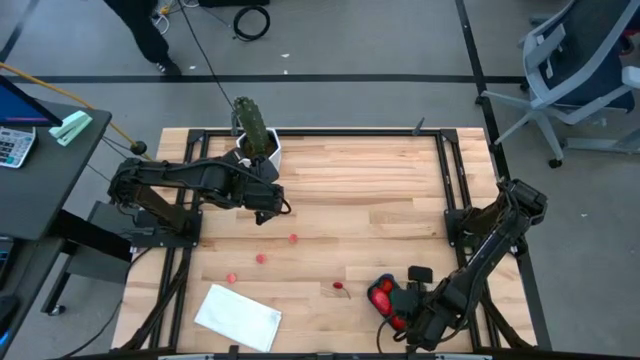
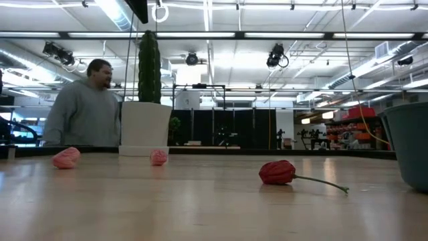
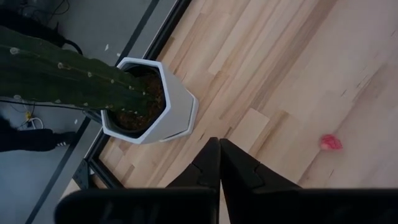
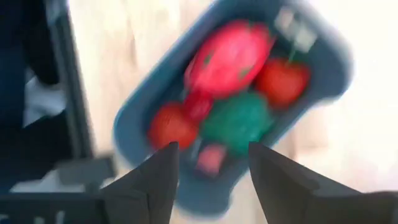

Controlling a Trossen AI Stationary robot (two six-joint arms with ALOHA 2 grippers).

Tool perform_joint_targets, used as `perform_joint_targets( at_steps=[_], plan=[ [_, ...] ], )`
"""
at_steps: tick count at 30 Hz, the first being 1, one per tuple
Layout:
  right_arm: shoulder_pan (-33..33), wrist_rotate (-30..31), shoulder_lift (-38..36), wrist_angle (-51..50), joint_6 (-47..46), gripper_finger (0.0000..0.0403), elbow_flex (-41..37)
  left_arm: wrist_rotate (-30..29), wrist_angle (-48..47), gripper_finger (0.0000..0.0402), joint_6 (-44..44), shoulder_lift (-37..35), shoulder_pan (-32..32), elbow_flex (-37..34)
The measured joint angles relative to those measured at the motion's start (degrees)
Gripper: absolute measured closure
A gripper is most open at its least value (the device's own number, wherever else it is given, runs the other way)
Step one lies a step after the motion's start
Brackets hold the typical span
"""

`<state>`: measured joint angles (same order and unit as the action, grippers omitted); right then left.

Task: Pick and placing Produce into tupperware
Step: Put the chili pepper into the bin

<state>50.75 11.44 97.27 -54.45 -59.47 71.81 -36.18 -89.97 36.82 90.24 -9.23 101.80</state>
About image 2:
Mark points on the small pink toy produce piece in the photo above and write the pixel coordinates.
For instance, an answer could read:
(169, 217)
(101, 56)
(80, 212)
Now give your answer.
(66, 158)
(158, 157)

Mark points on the blue tupperware container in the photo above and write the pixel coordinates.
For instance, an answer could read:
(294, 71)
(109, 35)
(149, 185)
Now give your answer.
(411, 144)

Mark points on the black room divider panels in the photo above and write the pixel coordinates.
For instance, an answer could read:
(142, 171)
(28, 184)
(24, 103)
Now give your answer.
(244, 127)

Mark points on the small green plant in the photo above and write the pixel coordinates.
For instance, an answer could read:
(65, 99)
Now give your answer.
(174, 124)

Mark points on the black ceiling-hung device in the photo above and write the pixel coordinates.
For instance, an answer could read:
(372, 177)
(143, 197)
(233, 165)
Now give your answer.
(192, 59)
(58, 53)
(275, 55)
(405, 61)

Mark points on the white hexagonal planter pot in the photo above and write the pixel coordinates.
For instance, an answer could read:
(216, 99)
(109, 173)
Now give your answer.
(145, 127)

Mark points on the black overhead beam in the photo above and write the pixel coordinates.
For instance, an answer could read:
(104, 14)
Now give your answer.
(200, 38)

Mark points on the tall green cactus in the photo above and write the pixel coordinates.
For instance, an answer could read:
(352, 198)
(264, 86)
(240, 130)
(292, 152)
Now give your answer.
(149, 67)

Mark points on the person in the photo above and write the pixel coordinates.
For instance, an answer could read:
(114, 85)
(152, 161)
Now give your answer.
(83, 114)

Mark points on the shelf with red bins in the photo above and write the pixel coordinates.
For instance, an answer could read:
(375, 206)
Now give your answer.
(354, 134)

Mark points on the black aluminium table frame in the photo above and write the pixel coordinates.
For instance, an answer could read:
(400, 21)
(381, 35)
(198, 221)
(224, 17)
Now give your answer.
(267, 152)

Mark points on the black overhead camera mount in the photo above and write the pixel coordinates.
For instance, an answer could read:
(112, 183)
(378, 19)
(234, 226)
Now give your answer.
(138, 10)

